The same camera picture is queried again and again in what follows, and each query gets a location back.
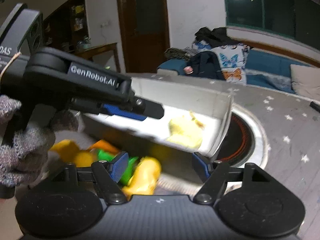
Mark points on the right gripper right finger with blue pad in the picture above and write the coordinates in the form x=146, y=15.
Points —
x=214, y=177

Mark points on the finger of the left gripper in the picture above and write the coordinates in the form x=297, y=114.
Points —
x=146, y=108
x=114, y=110

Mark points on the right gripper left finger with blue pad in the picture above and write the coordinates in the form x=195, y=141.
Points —
x=107, y=175

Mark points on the green snack bag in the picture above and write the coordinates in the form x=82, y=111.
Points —
x=120, y=167

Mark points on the yellow rubber duck toy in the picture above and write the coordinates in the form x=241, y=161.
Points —
x=144, y=179

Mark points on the yellow plush chick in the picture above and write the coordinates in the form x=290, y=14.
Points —
x=186, y=131

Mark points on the orange-yellow rubber toy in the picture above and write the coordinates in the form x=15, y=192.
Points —
x=70, y=152

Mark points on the grey knitted glove hand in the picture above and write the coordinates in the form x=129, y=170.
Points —
x=24, y=156

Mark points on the round heater in table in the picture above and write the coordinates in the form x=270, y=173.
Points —
x=246, y=140

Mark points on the white cardboard box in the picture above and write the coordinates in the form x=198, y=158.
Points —
x=181, y=101

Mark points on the wooden side table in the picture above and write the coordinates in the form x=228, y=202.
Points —
x=89, y=53

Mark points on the dark wooden shelf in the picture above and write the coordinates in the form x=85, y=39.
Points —
x=66, y=27

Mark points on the dark navy jacket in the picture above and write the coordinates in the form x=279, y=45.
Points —
x=206, y=64

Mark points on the butterfly pattern blanket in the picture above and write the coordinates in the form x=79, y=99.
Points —
x=232, y=60

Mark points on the black clothes pile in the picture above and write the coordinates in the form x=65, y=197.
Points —
x=216, y=37

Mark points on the dark wooden door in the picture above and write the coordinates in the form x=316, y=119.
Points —
x=144, y=30

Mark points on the blue sofa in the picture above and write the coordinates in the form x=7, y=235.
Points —
x=270, y=70

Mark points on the black remote control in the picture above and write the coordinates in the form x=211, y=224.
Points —
x=315, y=106

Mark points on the beige cushion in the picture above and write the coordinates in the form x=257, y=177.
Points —
x=305, y=80

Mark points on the dark window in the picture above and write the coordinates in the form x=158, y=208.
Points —
x=296, y=19

